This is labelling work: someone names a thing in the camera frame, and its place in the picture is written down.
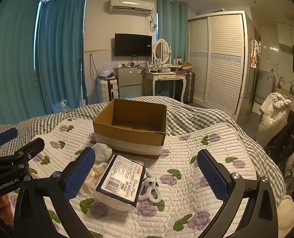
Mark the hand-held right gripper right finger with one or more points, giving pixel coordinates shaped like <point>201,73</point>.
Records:
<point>211,176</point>

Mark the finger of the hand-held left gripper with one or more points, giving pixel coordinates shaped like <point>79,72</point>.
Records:
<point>31,146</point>
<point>6,135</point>

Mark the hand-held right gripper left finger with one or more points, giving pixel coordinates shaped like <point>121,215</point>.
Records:
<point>79,174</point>

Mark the cream lace cloth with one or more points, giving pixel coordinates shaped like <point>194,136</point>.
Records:
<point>97,173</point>

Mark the white sock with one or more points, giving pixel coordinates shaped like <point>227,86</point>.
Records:
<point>102,152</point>

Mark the dark tissue pack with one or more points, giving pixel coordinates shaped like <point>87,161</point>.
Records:
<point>119,179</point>

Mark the brown cardboard box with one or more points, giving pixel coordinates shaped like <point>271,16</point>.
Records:
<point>127,141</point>

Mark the white hair scrunchie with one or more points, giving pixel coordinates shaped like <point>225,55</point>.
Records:
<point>154,195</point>

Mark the white plastic rings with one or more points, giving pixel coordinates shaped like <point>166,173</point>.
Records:
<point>147,186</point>

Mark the person's left hand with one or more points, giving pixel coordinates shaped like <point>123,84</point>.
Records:
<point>3,207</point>

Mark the white floral quilted mat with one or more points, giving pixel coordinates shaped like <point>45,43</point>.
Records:
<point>176,208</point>

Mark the clear water jug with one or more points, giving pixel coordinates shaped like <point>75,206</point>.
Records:
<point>63,107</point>

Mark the wide teal curtain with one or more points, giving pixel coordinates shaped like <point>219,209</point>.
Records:
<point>10,67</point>

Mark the dark floral garment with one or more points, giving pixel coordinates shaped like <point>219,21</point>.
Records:
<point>284,141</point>

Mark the white garment on chair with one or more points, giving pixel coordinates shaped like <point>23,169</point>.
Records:
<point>273,116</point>

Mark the dark suitcase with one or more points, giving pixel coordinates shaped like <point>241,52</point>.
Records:
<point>189,86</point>

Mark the teal bag under table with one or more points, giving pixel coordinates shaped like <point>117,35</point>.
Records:
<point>163,93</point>

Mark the teal window curtain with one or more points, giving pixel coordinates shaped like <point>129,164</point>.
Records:
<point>60,54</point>

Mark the grey washing machine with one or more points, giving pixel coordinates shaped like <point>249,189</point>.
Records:
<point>264,86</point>

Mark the clear plastic bag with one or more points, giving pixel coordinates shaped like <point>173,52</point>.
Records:
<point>107,70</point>

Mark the grey small fridge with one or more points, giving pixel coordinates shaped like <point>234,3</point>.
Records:
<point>128,78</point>

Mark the white dressing table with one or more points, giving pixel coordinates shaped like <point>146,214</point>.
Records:
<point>165,76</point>

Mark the white louvred wardrobe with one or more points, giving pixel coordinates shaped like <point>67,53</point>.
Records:
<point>223,62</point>

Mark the pink hanging cloth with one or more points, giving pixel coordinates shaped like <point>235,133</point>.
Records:
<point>254,57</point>

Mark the white oval vanity mirror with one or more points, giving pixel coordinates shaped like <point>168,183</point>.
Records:
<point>161,50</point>

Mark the narrow teal curtain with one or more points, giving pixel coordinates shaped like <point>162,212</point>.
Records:
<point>171,29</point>

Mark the white air conditioner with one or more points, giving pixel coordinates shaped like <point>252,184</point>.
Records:
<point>130,4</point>

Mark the black wall television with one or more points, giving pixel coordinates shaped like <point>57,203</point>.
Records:
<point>133,44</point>

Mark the white wall cabinets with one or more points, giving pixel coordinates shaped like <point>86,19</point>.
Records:
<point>289,36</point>

